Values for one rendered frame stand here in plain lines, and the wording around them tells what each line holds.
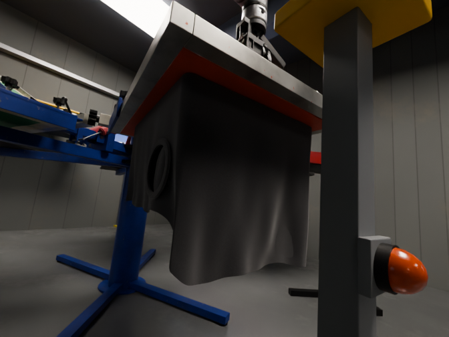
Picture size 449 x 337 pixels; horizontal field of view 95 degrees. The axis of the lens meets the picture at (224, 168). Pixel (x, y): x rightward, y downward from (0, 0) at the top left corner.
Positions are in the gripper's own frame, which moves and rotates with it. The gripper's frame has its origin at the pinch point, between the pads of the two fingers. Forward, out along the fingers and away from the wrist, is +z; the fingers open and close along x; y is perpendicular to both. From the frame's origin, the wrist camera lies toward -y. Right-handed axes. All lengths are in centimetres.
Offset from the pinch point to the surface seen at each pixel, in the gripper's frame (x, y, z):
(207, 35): 13.5, 24.0, 3.2
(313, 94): 13.5, -6.6, 3.1
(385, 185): -50, -256, 5
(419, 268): 36, 15, 35
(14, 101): -61, 62, 0
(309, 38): 26.5, 15.0, 7.7
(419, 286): 36, 15, 36
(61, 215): -376, 57, 73
